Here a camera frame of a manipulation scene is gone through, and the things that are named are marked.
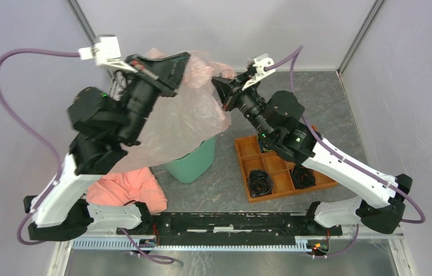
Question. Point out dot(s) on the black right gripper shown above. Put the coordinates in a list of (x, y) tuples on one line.
[(224, 86)]

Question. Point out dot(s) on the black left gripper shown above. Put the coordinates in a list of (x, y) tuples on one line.
[(165, 73)]

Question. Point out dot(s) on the translucent pink trash bag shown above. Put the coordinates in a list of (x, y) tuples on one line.
[(178, 125)]

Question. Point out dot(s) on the green plastic trash bin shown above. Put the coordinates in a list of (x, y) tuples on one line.
[(191, 166)]

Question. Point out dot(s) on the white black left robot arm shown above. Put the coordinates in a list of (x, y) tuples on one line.
[(105, 127)]

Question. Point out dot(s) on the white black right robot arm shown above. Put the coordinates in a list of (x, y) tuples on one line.
[(379, 201)]

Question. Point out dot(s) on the dark rolled trash bag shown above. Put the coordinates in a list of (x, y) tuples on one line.
[(265, 143)]

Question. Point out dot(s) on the black rolled trash bag front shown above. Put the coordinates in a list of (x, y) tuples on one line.
[(259, 183)]

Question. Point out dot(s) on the black rolled trash bag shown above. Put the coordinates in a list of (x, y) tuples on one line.
[(302, 177), (259, 183)]

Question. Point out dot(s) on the black rolled trash bag right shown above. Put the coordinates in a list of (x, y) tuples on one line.
[(302, 177)]

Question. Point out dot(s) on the orange compartment tray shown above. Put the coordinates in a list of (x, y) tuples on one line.
[(252, 157)]

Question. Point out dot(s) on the salmon pink cloth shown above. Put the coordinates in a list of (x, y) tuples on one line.
[(116, 189)]

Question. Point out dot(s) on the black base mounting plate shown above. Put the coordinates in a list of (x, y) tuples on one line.
[(231, 229)]

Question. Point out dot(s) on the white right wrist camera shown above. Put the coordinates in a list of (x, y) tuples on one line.
[(257, 70)]

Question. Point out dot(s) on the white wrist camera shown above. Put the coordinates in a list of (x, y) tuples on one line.
[(257, 70), (106, 53)]

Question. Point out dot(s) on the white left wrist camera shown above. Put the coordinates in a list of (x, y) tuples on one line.
[(106, 53)]

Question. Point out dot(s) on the white slotted cable duct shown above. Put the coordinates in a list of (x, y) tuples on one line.
[(123, 243)]

